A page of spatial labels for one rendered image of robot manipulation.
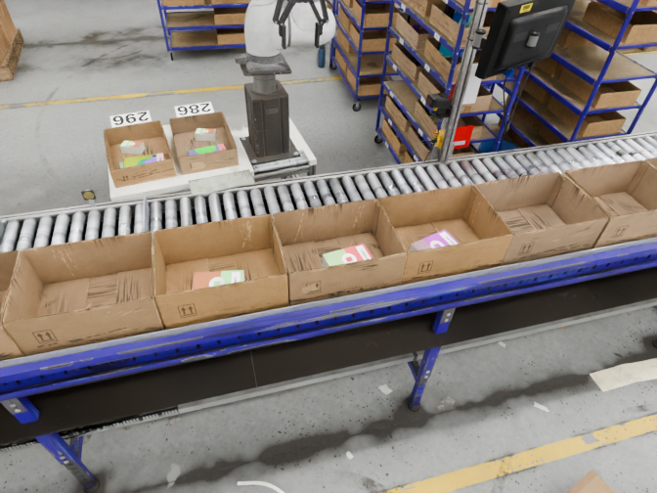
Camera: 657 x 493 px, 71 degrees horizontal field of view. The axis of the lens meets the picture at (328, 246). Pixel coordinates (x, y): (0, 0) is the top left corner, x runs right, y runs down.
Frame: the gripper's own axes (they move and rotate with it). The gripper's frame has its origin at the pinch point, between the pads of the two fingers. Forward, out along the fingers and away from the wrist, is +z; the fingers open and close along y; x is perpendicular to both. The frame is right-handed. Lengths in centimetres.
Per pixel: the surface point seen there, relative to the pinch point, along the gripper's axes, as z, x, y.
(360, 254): 59, 41, -13
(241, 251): 66, 22, 26
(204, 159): 72, -52, 32
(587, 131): 86, -63, -212
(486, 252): 55, 53, -54
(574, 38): 43, -109, -216
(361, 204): 50, 24, -18
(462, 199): 53, 25, -61
